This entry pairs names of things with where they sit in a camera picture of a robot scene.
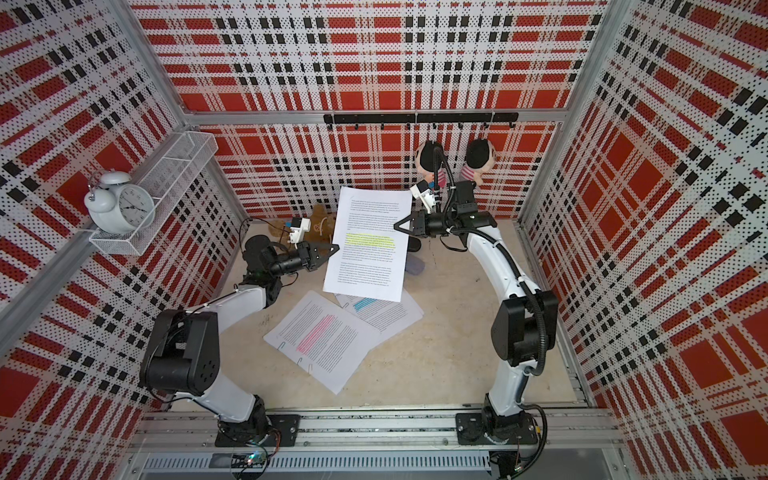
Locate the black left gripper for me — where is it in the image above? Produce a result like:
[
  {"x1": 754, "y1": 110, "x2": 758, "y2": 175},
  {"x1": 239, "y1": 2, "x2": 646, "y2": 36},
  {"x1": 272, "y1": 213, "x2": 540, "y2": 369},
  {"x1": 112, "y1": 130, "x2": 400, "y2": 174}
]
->
[{"x1": 267, "y1": 241, "x2": 337, "y2": 277}]

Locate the yellow highlighted paper document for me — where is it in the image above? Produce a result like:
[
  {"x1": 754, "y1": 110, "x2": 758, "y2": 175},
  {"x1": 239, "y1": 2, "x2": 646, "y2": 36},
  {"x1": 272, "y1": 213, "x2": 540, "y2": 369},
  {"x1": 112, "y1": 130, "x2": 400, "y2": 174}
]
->
[{"x1": 323, "y1": 187, "x2": 412, "y2": 302}]

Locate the pink highlighted paper document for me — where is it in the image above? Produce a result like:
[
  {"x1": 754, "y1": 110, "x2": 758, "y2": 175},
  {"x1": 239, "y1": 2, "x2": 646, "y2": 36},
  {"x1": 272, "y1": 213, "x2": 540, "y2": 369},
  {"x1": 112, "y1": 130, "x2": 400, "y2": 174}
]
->
[{"x1": 264, "y1": 291, "x2": 380, "y2": 395}]

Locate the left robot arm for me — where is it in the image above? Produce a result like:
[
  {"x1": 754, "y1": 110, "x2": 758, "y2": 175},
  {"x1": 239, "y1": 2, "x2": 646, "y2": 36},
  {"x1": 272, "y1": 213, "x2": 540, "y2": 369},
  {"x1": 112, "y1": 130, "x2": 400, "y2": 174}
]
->
[{"x1": 139, "y1": 235, "x2": 340, "y2": 430}]

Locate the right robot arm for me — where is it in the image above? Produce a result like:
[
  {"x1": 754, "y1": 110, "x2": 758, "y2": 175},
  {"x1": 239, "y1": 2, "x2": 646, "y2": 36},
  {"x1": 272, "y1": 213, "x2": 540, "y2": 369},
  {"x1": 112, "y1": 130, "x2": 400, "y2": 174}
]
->
[{"x1": 394, "y1": 180, "x2": 558, "y2": 419}]

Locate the brown teddy bear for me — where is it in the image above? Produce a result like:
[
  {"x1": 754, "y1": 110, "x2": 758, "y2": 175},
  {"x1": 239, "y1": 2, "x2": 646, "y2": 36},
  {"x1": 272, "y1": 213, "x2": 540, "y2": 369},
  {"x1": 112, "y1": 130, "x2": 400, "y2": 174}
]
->
[{"x1": 268, "y1": 203, "x2": 335, "y2": 246}]

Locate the black glasses case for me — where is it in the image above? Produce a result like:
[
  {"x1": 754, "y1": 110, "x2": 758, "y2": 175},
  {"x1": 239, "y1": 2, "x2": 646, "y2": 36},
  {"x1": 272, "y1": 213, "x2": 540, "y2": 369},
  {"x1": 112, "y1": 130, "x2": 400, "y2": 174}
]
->
[{"x1": 407, "y1": 236, "x2": 422, "y2": 253}]

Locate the pink striped plush doll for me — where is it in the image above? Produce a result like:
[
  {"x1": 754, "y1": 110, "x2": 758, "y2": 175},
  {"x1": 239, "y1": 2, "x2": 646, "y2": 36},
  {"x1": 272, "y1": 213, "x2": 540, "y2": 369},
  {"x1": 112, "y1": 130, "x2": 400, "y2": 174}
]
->
[{"x1": 415, "y1": 140, "x2": 447, "y2": 189}]

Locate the grey glasses case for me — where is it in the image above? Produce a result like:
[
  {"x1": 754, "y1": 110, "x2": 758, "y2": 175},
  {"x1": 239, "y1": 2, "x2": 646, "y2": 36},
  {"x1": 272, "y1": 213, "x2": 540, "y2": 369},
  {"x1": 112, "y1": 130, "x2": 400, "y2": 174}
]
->
[{"x1": 405, "y1": 254, "x2": 425, "y2": 276}]

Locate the blue striped plush doll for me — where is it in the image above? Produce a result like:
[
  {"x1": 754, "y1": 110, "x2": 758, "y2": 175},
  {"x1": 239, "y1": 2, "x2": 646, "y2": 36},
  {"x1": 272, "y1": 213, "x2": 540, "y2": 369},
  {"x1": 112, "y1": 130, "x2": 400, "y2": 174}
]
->
[{"x1": 460, "y1": 138, "x2": 496, "y2": 186}]

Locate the blue highlighted paper document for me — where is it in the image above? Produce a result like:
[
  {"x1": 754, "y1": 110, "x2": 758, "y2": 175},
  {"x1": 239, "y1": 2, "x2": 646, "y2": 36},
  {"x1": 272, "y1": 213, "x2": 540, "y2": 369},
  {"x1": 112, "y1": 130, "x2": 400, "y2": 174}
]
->
[{"x1": 335, "y1": 290, "x2": 424, "y2": 346}]

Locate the white alarm clock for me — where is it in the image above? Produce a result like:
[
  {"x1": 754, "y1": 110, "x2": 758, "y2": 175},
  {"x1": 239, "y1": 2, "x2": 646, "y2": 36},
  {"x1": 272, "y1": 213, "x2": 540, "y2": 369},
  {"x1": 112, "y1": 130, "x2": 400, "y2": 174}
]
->
[{"x1": 84, "y1": 170, "x2": 156, "y2": 235}]

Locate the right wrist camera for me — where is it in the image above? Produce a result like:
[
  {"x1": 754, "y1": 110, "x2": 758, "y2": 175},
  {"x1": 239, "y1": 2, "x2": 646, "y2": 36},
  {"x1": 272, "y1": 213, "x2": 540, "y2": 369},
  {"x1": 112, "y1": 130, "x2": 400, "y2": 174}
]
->
[{"x1": 410, "y1": 180, "x2": 437, "y2": 214}]

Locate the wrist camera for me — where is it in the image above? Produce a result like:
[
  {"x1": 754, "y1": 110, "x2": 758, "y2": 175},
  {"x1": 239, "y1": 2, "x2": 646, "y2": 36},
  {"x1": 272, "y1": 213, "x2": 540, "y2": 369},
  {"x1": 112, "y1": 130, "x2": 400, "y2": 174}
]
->
[
  {"x1": 410, "y1": 180, "x2": 437, "y2": 214},
  {"x1": 286, "y1": 217, "x2": 311, "y2": 245}
]

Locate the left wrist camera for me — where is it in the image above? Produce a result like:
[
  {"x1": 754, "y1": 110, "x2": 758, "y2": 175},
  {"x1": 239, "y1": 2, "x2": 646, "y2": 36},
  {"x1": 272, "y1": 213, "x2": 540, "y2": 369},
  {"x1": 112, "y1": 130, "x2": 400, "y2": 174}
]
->
[{"x1": 286, "y1": 217, "x2": 311, "y2": 245}]

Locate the black wall hook rail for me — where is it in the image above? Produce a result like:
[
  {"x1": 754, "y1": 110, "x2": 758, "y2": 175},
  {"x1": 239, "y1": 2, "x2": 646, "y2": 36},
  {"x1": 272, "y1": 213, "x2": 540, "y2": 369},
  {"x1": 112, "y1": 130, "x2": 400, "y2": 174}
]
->
[{"x1": 323, "y1": 112, "x2": 520, "y2": 129}]

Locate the white wire shelf basket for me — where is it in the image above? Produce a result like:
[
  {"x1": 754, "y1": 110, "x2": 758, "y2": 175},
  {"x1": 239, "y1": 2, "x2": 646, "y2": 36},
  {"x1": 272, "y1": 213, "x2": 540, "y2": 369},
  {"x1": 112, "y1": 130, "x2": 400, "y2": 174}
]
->
[{"x1": 89, "y1": 131, "x2": 218, "y2": 256}]

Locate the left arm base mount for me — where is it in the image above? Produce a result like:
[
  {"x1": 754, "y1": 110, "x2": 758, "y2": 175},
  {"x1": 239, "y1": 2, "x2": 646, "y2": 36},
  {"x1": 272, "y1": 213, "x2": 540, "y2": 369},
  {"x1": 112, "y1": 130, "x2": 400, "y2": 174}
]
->
[{"x1": 215, "y1": 414, "x2": 301, "y2": 448}]

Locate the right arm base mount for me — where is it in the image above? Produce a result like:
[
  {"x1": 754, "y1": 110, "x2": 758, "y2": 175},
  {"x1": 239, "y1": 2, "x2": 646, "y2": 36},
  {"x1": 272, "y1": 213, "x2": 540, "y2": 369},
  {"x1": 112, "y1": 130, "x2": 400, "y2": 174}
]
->
[{"x1": 455, "y1": 408, "x2": 538, "y2": 446}]

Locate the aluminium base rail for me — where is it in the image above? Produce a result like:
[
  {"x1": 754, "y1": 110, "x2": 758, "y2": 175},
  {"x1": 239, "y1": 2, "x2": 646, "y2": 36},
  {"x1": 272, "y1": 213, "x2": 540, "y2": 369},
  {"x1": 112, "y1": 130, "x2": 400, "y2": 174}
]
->
[{"x1": 118, "y1": 405, "x2": 634, "y2": 479}]

